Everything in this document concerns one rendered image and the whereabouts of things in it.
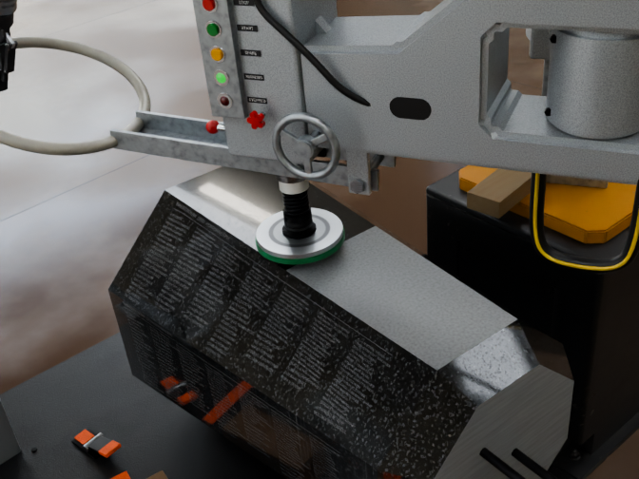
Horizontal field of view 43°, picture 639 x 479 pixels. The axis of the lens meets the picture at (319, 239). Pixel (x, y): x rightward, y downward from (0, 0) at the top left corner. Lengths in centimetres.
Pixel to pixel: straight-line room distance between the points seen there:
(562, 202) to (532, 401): 65
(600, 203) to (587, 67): 82
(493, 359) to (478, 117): 50
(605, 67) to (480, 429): 74
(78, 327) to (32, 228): 88
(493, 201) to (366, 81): 68
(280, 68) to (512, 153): 48
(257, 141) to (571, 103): 65
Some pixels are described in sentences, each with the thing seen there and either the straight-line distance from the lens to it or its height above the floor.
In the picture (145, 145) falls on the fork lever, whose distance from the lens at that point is 199.
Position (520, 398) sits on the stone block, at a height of 70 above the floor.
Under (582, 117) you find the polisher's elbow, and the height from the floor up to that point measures 129.
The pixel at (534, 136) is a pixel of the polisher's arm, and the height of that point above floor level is 124.
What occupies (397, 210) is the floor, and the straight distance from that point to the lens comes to 369.
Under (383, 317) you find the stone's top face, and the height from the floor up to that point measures 82.
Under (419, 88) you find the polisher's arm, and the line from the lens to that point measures 156.
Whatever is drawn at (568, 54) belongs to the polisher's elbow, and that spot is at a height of 139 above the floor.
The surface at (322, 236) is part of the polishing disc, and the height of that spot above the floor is 88.
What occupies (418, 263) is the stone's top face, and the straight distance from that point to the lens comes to 192.
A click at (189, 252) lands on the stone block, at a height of 75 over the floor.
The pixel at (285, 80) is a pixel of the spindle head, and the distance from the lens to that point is 165.
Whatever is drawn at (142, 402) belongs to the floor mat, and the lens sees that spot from 287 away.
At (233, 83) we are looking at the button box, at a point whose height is 131.
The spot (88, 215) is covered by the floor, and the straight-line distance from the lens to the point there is 404.
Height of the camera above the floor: 193
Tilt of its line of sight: 33 degrees down
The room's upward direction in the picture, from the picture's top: 6 degrees counter-clockwise
